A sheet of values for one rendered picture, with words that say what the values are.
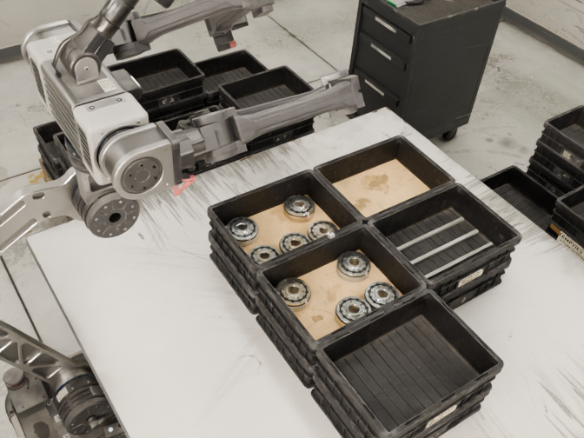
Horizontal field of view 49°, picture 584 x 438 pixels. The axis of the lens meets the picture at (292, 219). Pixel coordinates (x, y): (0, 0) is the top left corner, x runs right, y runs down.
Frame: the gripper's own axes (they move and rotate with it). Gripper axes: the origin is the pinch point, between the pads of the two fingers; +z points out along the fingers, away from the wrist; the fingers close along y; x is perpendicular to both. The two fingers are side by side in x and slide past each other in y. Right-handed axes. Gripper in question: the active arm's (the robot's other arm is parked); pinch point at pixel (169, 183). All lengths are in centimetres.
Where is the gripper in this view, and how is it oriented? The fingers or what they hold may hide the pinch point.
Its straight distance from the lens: 190.2
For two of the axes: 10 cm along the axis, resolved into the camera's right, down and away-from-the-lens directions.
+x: -7.6, 0.5, -6.5
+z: -3.6, 7.9, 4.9
